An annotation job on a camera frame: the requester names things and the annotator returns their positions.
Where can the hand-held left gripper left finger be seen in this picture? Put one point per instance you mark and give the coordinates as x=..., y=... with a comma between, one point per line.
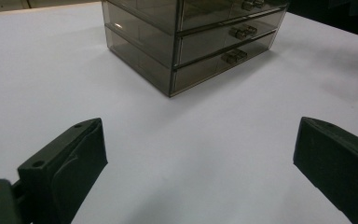
x=62, y=171

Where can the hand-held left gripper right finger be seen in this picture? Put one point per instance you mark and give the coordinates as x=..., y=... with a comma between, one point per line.
x=338, y=165

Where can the smoky transparent drawer organizer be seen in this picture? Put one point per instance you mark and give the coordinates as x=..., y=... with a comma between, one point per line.
x=155, y=46

